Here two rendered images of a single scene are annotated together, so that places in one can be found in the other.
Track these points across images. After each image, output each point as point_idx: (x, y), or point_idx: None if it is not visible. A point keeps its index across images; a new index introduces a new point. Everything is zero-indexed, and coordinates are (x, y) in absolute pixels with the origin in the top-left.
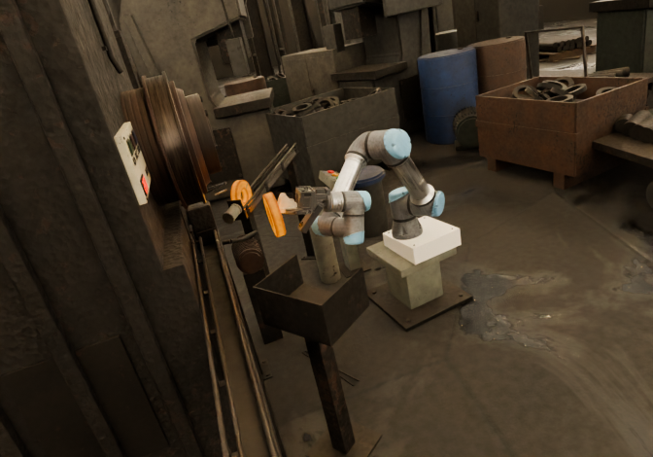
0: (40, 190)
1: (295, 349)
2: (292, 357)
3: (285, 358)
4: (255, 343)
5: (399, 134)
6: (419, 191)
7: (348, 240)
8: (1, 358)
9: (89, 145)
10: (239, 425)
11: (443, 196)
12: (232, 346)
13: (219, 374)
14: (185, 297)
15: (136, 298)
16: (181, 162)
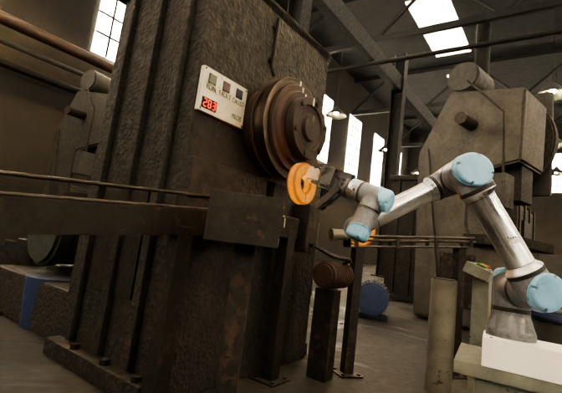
0: (165, 89)
1: (317, 392)
2: (306, 392)
3: (300, 389)
4: (302, 372)
5: (473, 156)
6: (508, 252)
7: (346, 229)
8: (114, 180)
9: (190, 67)
10: None
11: (561, 287)
12: None
13: None
14: (185, 181)
15: (162, 165)
16: (258, 120)
